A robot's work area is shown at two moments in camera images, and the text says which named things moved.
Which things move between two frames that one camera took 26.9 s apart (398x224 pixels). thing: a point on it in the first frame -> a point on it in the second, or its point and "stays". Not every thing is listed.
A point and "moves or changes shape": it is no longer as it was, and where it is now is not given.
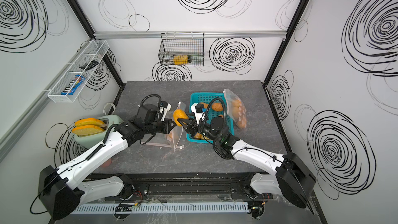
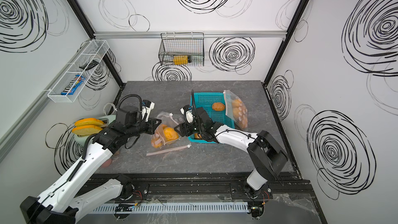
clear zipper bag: [168, 139] -> [169, 149]
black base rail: [188, 185] stays
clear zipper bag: [236, 108] stays
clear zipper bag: [178, 134] moves or changes shape
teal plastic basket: [214, 105] stays
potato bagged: [239, 113] stays
